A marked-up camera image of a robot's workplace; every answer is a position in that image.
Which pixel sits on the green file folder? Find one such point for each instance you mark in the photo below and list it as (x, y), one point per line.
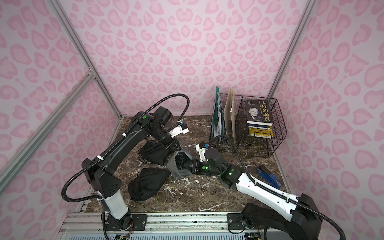
(218, 120)

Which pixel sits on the grey hair dryer pouch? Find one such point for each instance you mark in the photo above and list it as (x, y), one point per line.
(171, 165)

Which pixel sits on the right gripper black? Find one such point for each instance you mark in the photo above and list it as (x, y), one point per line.
(186, 163)

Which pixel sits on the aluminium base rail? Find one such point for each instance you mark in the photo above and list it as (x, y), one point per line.
(168, 226)

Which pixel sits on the yellow striped book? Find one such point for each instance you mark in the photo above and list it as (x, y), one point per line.
(265, 132)

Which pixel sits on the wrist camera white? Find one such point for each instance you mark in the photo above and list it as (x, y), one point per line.
(182, 128)
(201, 149)

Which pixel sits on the black wire file rack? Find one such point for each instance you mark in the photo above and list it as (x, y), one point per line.
(255, 146)

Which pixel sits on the beige file folder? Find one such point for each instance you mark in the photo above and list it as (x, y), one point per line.
(229, 115)

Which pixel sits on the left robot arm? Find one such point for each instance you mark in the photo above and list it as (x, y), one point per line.
(100, 171)

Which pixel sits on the black portrait book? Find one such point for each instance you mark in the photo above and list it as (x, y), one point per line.
(258, 112)

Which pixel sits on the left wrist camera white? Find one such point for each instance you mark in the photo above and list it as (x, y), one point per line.
(182, 128)

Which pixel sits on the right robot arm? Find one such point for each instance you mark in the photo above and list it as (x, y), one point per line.
(297, 216)

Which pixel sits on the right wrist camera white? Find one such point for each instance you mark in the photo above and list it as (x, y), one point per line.
(201, 149)

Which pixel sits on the dark green hair dryer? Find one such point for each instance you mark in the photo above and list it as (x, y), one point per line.
(183, 163)

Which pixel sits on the black pouch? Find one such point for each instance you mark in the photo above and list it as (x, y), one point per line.
(147, 183)
(155, 153)

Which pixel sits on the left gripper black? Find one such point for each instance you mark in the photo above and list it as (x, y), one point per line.
(173, 142)

